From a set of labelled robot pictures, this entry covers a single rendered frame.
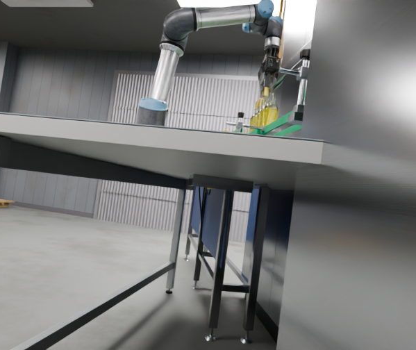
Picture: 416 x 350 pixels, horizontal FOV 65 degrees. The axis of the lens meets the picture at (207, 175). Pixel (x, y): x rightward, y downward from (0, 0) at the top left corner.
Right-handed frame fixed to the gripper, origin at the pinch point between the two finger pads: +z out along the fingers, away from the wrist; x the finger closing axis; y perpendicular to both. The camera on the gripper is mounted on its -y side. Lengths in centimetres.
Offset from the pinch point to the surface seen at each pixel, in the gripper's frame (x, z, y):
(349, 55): -23, 34, 116
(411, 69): -23, 40, 127
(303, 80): -15, 26, 84
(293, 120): -17, 35, 85
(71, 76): -221, -112, -419
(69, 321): -67, 99, 45
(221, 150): -36, 47, 107
